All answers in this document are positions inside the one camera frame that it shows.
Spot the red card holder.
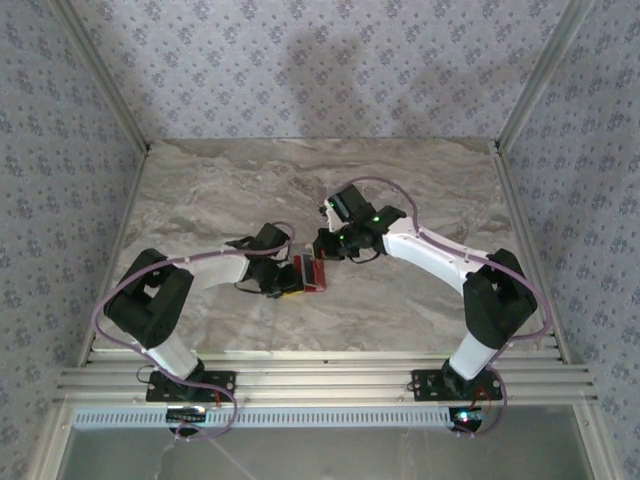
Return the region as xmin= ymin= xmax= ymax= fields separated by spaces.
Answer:
xmin=293 ymin=253 xmax=332 ymax=294

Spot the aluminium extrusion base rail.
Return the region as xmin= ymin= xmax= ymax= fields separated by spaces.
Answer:
xmin=53 ymin=349 xmax=600 ymax=405

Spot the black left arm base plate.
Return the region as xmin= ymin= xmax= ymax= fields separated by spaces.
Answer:
xmin=145 ymin=370 xmax=238 ymax=404

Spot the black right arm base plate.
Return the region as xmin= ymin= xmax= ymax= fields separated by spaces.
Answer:
xmin=410 ymin=368 xmax=503 ymax=402

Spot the aluminium side rail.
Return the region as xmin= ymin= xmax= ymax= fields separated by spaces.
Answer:
xmin=491 ymin=142 xmax=571 ymax=366
xmin=77 ymin=144 xmax=156 ymax=369

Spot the grey slotted cable duct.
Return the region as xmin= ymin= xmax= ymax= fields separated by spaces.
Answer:
xmin=71 ymin=405 xmax=454 ymax=430

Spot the aluminium corner post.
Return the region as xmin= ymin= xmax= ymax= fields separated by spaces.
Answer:
xmin=493 ymin=0 xmax=599 ymax=154
xmin=52 ymin=0 xmax=153 ymax=154

